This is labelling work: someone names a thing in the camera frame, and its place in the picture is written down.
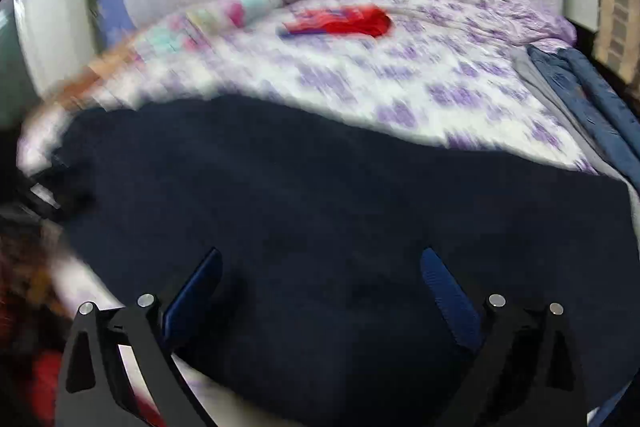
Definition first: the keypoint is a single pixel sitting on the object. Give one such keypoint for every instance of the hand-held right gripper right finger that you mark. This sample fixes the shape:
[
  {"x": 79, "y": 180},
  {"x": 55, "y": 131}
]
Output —
[{"x": 445, "y": 292}]

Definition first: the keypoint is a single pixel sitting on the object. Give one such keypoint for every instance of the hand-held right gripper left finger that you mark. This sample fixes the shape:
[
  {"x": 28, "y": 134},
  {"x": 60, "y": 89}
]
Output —
[{"x": 197, "y": 287}]

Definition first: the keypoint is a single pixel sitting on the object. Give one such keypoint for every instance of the navy blue pants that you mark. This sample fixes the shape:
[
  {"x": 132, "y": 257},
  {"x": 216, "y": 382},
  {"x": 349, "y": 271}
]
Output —
[{"x": 325, "y": 207}]

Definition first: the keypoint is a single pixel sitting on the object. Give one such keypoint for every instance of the grey pants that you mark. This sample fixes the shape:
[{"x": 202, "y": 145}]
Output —
[{"x": 545, "y": 99}]

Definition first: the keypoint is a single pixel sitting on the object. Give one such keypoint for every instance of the orange cloth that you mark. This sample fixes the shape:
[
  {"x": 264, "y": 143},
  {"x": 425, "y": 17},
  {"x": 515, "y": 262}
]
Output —
[{"x": 95, "y": 74}]

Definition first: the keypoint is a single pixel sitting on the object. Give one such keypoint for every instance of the purple floral bedsheet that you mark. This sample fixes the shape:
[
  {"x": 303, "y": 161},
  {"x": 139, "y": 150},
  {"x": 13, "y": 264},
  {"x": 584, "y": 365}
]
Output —
[{"x": 375, "y": 72}]

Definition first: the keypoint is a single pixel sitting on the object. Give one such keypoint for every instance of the blue denim jeans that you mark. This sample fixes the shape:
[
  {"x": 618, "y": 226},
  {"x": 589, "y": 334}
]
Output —
[{"x": 590, "y": 102}]

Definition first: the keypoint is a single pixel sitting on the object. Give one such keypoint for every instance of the rolled floral blanket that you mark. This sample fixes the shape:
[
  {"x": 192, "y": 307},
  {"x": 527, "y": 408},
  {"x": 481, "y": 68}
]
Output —
[{"x": 235, "y": 7}]

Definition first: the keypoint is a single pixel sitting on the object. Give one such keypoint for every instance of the red striped garment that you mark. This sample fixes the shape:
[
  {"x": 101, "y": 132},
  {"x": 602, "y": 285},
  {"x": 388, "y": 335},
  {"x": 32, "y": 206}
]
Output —
[{"x": 345, "y": 22}]

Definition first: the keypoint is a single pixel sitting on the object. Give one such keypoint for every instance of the beige checkered curtain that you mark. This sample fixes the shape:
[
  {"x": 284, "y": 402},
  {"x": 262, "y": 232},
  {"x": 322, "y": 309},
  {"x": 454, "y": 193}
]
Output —
[{"x": 617, "y": 7}]

